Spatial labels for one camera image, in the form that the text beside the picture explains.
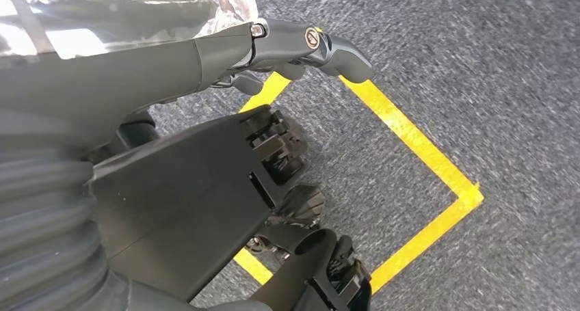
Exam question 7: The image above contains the yellow floor tape rectangle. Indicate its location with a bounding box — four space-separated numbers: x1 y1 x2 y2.
233 25 485 296

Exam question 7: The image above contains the black right robot leg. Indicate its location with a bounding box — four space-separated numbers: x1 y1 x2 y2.
246 227 373 311

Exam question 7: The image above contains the clear plastic film cover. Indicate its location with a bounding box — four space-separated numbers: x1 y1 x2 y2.
0 0 259 61

